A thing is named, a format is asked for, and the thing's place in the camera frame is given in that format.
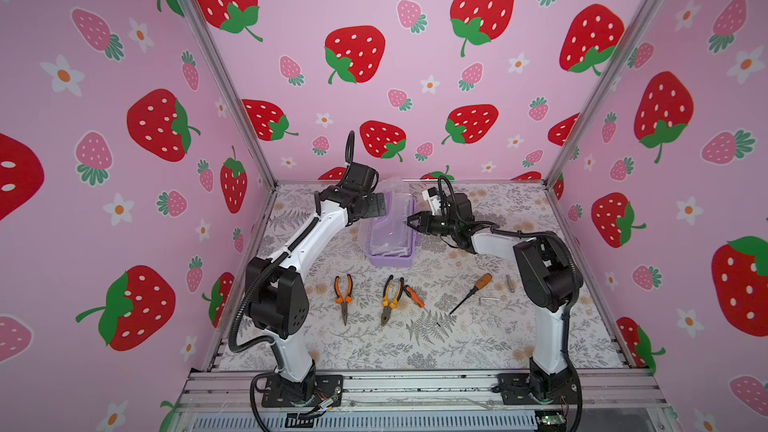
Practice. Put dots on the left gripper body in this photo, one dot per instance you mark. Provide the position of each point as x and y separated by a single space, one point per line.
370 208

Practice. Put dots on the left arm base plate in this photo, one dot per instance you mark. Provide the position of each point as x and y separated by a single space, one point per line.
303 393

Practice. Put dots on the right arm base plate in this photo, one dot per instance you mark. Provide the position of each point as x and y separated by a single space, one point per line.
523 389

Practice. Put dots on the aluminium frame rail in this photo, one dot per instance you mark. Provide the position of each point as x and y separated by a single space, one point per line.
434 400

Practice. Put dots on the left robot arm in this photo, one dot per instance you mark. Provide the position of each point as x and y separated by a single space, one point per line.
275 304

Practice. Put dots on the orange needle-nose pliers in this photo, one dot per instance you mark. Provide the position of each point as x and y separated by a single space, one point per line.
344 295

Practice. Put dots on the yellow combination pliers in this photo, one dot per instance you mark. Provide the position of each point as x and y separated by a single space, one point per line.
392 292

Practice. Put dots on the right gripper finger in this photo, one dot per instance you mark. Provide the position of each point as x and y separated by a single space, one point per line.
418 227
417 217

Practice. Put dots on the purple plastic tool box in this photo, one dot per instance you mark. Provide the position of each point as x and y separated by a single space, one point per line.
388 241

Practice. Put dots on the orange handle screwdriver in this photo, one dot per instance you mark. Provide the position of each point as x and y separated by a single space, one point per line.
481 283

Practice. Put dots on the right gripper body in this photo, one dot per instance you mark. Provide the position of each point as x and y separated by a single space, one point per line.
442 226

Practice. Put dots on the small orange black tool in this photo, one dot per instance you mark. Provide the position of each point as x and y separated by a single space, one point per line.
413 296

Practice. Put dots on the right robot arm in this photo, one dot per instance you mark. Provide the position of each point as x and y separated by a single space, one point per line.
550 278

